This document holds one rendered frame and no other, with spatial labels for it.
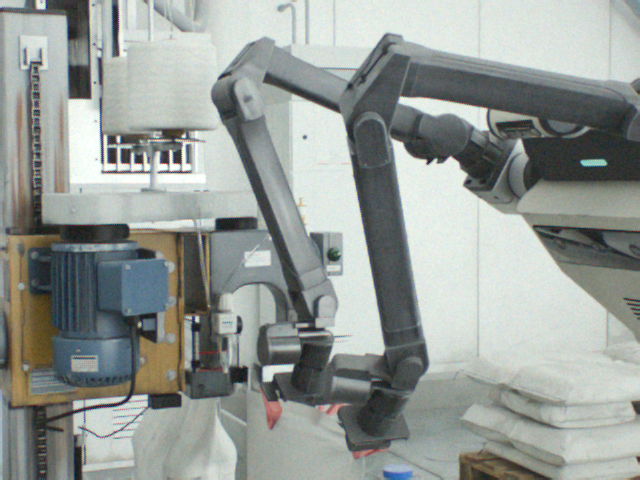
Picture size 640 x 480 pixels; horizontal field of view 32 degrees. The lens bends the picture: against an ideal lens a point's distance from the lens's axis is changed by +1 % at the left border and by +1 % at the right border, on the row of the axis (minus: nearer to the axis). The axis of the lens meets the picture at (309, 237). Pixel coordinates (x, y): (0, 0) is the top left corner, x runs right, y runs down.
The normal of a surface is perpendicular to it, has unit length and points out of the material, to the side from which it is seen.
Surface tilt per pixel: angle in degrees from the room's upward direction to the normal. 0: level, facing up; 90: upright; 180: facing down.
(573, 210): 40
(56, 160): 90
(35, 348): 90
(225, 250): 90
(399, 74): 117
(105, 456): 90
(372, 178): 125
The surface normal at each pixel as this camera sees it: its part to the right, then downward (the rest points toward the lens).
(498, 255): 0.39, 0.04
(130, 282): 0.74, 0.03
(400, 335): 0.04, 0.51
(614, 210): -0.60, -0.75
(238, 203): 0.88, 0.02
